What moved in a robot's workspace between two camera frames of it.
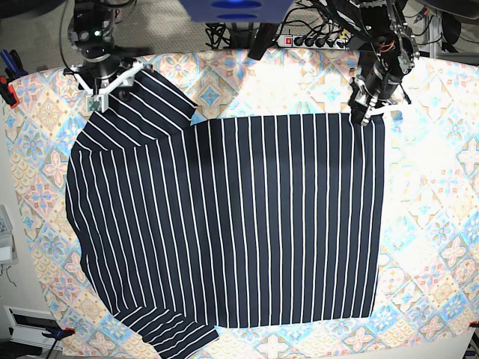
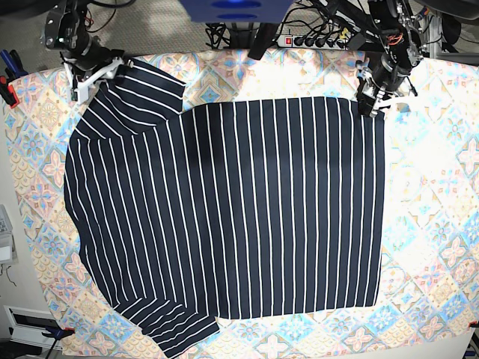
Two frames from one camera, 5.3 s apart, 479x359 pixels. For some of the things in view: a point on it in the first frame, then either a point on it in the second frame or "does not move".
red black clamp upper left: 15,70 does not move
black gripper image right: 380,84 → 387,77
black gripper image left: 108,67 → 85,58
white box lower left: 27,325 does not move
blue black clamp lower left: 58,333 does not move
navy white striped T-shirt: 186,224 does not move
